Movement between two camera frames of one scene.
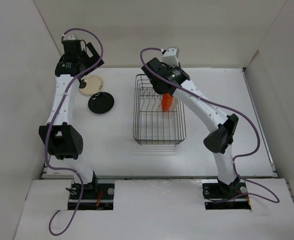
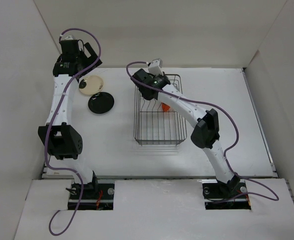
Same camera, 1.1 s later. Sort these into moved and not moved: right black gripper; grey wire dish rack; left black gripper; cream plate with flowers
Moved: right black gripper
Not moved: left black gripper; cream plate with flowers; grey wire dish rack
